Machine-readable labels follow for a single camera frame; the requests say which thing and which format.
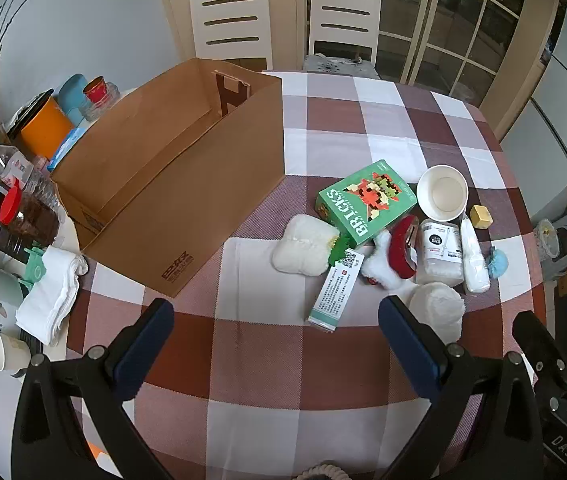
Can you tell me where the brown white checkered tablecloth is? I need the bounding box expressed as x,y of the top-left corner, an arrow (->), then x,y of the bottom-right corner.
66,71 -> 549,480

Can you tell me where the grey patterned seat cushion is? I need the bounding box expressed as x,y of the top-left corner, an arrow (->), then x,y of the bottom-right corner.
303,55 -> 381,81

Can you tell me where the white paper cup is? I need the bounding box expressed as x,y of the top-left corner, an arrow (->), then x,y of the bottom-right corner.
0,330 -> 31,372

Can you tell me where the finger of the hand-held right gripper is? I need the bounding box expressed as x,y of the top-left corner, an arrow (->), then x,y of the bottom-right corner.
512,311 -> 567,386

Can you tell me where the clear plastic bottle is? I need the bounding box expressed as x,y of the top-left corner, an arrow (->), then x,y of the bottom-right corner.
0,141 -> 59,206

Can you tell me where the white tall cupboard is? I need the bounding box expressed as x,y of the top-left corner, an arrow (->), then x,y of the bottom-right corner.
501,2 -> 567,221

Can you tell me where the brown cardboard box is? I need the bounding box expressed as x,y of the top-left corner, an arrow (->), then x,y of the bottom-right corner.
50,57 -> 284,298

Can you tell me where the white fluffy puff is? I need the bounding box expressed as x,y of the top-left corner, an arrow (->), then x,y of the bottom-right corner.
408,282 -> 465,345

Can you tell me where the white folded towel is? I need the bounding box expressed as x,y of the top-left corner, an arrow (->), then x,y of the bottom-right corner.
16,247 -> 89,346

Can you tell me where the light blue pompom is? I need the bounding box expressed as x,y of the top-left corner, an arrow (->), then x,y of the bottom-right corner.
486,247 -> 509,278

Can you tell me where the orange canister black lid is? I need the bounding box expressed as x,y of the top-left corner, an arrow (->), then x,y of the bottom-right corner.
8,91 -> 74,161

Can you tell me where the light blue cup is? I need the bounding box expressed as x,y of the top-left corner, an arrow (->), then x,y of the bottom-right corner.
58,74 -> 88,126

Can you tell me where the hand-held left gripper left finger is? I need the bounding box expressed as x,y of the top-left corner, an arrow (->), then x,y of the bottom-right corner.
10,298 -> 175,480

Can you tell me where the yellow cube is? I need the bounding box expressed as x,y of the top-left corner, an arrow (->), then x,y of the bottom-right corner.
470,205 -> 493,230

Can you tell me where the white paper bowl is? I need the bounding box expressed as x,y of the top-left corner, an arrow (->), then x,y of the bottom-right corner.
416,164 -> 468,222

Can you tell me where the red white plush hat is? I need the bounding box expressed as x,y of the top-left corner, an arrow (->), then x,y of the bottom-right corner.
361,215 -> 420,290

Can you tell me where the green toy brick box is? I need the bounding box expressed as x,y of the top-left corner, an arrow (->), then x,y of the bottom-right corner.
317,159 -> 418,250

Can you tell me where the beige rope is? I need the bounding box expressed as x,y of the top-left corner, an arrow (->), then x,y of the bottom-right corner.
296,462 -> 351,480

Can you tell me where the cream glass door cabinet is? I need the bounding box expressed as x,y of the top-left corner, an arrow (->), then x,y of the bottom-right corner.
156,0 -> 564,136

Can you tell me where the white plastic packet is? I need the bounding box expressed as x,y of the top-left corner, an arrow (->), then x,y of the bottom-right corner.
459,214 -> 491,295

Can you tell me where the blue tissue pack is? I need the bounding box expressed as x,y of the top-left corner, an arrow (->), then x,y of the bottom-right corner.
47,127 -> 89,171

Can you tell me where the white plush toy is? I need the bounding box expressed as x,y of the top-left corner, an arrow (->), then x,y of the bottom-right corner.
270,214 -> 351,277

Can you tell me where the white wooden chair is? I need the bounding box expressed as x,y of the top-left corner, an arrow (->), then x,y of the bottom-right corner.
189,0 -> 274,68
309,0 -> 383,66

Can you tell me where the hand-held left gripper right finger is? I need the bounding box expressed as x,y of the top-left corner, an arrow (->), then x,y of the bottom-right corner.
377,295 -> 547,480

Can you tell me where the white green slim carton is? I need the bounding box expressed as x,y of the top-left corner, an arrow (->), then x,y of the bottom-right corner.
307,249 -> 367,333

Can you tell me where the green plastic holder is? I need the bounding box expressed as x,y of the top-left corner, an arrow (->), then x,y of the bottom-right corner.
19,242 -> 46,291

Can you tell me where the brown jar red lid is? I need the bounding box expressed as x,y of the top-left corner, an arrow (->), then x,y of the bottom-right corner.
0,184 -> 61,248

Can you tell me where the clear cotton swab container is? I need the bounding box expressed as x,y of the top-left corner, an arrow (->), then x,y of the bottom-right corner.
415,219 -> 465,288

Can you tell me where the orange object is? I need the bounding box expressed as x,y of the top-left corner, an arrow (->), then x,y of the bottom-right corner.
86,444 -> 109,468

